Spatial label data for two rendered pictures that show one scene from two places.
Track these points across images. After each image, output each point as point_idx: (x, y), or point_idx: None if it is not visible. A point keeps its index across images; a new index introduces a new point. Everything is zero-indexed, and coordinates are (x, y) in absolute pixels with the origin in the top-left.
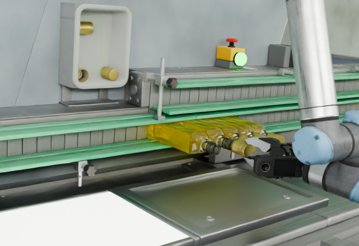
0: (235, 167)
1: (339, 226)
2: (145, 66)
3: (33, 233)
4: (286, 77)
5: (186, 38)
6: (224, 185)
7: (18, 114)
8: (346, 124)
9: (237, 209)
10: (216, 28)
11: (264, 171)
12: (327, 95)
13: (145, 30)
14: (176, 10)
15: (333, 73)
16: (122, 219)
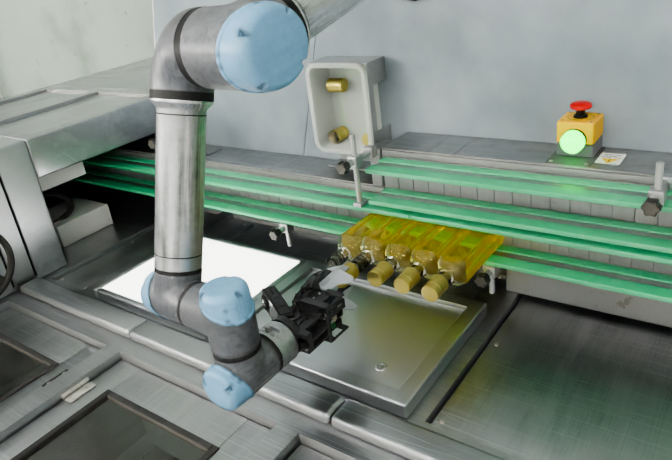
0: (464, 305)
1: (338, 437)
2: (436, 131)
3: None
4: None
5: (503, 97)
6: (386, 314)
7: (273, 165)
8: (194, 289)
9: None
10: (566, 81)
11: (264, 307)
12: (155, 242)
13: (430, 85)
14: (478, 55)
15: (168, 218)
16: None
